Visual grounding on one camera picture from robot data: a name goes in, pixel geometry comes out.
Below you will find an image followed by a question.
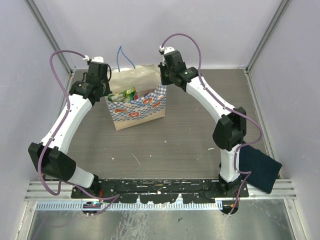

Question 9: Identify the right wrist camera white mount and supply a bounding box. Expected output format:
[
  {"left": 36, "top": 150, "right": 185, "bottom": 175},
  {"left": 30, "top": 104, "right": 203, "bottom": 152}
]
[{"left": 159, "top": 46, "right": 175, "bottom": 55}]

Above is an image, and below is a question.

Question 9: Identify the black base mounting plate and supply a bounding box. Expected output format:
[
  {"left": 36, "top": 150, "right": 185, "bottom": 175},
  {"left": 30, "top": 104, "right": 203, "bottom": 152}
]
[{"left": 86, "top": 179, "right": 238, "bottom": 204}]

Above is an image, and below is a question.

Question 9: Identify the dark blue cloth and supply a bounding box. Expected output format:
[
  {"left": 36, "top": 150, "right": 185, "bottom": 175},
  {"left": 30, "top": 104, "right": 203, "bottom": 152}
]
[{"left": 238, "top": 145, "right": 283, "bottom": 194}]

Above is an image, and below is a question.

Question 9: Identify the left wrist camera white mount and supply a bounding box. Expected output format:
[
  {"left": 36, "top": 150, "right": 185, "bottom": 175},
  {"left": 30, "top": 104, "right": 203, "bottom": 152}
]
[{"left": 82, "top": 55, "right": 104, "bottom": 65}]

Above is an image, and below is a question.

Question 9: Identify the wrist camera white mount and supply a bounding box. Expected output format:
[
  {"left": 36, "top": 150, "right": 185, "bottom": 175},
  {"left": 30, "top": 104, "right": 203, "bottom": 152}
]
[
  {"left": 159, "top": 46, "right": 175, "bottom": 55},
  {"left": 82, "top": 55, "right": 104, "bottom": 65}
]

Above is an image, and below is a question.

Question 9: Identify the yellow green Fox's candy bag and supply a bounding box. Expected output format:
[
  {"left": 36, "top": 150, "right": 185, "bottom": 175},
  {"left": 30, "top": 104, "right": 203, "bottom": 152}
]
[{"left": 107, "top": 88, "right": 138, "bottom": 103}]

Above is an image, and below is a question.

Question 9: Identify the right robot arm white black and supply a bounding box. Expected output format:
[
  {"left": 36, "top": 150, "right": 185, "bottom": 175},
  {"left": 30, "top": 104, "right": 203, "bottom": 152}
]
[{"left": 159, "top": 47, "right": 247, "bottom": 197}]

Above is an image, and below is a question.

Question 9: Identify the checkered paper bakery bag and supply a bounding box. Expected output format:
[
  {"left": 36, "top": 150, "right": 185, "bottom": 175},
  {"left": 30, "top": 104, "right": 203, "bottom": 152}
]
[{"left": 104, "top": 45, "right": 168, "bottom": 132}]

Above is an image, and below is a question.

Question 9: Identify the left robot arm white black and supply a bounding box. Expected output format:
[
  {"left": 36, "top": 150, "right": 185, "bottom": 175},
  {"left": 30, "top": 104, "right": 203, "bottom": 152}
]
[{"left": 28, "top": 56, "right": 111, "bottom": 198}]

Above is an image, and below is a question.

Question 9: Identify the slotted cable duct rail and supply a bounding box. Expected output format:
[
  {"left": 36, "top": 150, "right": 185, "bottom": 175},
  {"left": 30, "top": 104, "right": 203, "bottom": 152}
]
[{"left": 35, "top": 201, "right": 223, "bottom": 211}]

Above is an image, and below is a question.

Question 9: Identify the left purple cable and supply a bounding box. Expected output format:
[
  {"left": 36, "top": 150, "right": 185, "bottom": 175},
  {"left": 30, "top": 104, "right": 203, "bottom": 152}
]
[{"left": 38, "top": 50, "right": 121, "bottom": 216}]

